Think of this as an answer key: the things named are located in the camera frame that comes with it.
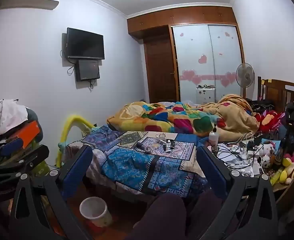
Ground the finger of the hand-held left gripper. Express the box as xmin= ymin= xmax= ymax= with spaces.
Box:
xmin=0 ymin=137 xmax=25 ymax=166
xmin=0 ymin=144 xmax=50 ymax=178

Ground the tangle of charger cables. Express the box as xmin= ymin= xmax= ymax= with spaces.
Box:
xmin=216 ymin=131 xmax=264 ymax=173

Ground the yellow green bottle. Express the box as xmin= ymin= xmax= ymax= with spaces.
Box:
xmin=270 ymin=169 xmax=285 ymax=186

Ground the white box appliance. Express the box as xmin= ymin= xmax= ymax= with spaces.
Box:
xmin=196 ymin=85 xmax=216 ymax=104

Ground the yellow foam bed rail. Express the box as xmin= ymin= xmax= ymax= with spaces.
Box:
xmin=55 ymin=114 xmax=97 ymax=168

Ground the blue patchwork bed sheet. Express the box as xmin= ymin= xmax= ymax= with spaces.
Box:
xmin=63 ymin=125 xmax=212 ymax=198

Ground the person's right leg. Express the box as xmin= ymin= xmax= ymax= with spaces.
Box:
xmin=186 ymin=190 xmax=228 ymax=240

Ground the white spotted plush toy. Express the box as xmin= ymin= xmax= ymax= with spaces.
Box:
xmin=258 ymin=141 xmax=278 ymax=168

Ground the brown wooden door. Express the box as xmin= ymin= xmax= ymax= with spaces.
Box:
xmin=143 ymin=25 xmax=180 ymax=103

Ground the red plush toy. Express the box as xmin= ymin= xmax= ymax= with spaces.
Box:
xmin=259 ymin=110 xmax=286 ymax=133

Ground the wooden overhead cabinet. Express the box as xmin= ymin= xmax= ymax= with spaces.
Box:
xmin=127 ymin=5 xmax=238 ymax=40

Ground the white standing fan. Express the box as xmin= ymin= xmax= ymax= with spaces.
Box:
xmin=235 ymin=63 xmax=255 ymax=98

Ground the grey box under television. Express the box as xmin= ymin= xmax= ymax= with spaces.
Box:
xmin=74 ymin=59 xmax=101 ymax=82

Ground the yellow plush toy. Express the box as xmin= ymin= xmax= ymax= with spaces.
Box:
xmin=280 ymin=157 xmax=294 ymax=183

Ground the colourful heart blanket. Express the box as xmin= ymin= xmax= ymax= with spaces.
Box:
xmin=107 ymin=94 xmax=260 ymax=142

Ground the orange box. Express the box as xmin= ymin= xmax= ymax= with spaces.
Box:
xmin=18 ymin=120 xmax=41 ymax=150

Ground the white pump bottle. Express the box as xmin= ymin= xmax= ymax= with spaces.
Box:
xmin=208 ymin=124 xmax=219 ymax=147

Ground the person's left leg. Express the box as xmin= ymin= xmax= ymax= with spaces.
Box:
xmin=132 ymin=192 xmax=187 ymax=240

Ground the wardrobe with heart stickers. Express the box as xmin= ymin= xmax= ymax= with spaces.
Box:
xmin=171 ymin=24 xmax=245 ymax=103

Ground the wooden headboard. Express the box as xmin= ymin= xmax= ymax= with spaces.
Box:
xmin=257 ymin=76 xmax=294 ymax=113

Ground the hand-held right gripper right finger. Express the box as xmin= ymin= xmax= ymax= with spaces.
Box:
xmin=196 ymin=145 xmax=279 ymax=240

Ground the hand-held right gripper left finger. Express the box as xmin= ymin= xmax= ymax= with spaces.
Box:
xmin=9 ymin=144 xmax=95 ymax=240

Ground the dark grey cushion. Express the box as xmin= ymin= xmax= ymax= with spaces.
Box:
xmin=24 ymin=107 xmax=44 ymax=143

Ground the white plastic waste bin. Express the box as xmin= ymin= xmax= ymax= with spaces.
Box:
xmin=79 ymin=197 xmax=113 ymax=228

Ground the black wall television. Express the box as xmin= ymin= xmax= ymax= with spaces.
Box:
xmin=62 ymin=27 xmax=105 ymax=60

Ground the grey tape roll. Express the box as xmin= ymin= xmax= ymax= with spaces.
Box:
xmin=136 ymin=143 xmax=152 ymax=153

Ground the person's leg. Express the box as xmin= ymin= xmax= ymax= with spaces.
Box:
xmin=132 ymin=192 xmax=187 ymax=240
xmin=186 ymin=190 xmax=228 ymax=240

